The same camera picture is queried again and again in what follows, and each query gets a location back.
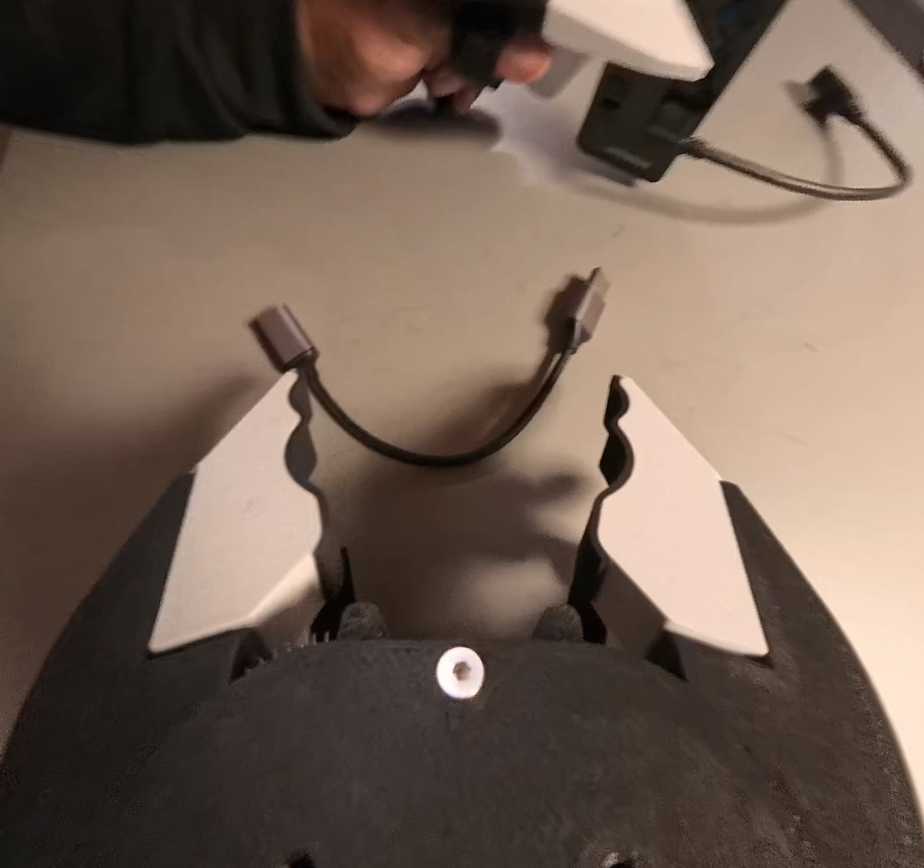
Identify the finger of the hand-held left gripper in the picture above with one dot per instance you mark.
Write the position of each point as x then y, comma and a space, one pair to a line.
613, 16

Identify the person's left hand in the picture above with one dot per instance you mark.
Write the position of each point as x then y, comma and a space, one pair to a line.
368, 31

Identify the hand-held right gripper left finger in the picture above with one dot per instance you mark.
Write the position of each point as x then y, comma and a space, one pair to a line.
245, 521

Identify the black USB hub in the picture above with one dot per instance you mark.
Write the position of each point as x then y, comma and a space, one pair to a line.
628, 139

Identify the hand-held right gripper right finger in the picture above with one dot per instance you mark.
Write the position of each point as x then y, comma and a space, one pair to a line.
671, 521

